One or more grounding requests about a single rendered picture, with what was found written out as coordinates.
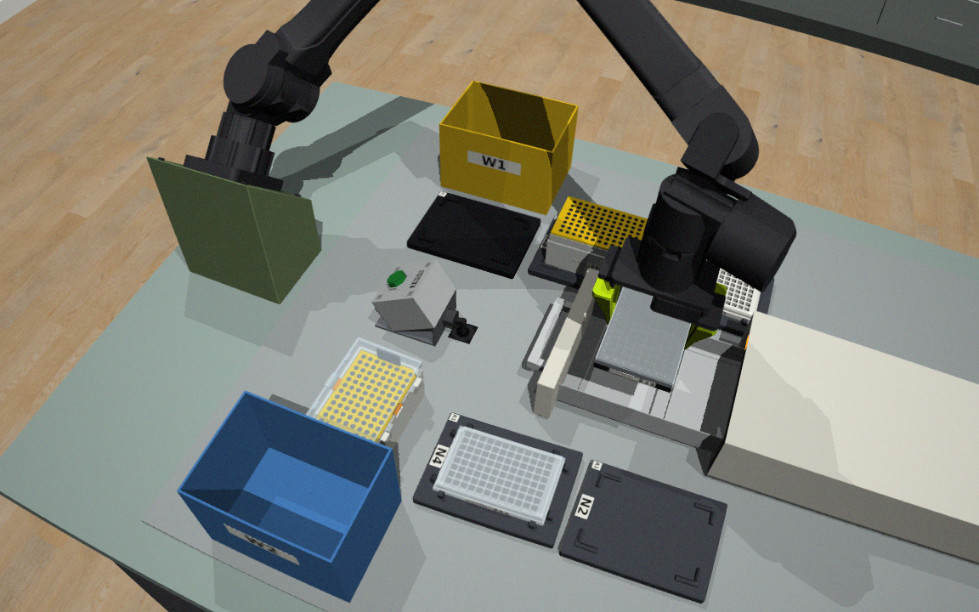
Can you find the blue open-top bin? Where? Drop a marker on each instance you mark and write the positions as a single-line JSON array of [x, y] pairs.
[[301, 481]]

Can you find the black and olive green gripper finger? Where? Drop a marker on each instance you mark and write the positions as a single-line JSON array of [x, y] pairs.
[[697, 333], [606, 297]]

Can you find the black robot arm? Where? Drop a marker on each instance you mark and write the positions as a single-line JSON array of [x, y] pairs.
[[748, 238]]

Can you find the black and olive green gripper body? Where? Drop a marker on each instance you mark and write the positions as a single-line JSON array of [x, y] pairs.
[[670, 278]]

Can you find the pale grey bench mat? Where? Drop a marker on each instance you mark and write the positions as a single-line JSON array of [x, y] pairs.
[[772, 556]]

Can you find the yellow open-top bin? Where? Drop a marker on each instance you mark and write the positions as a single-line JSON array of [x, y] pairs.
[[525, 163]]

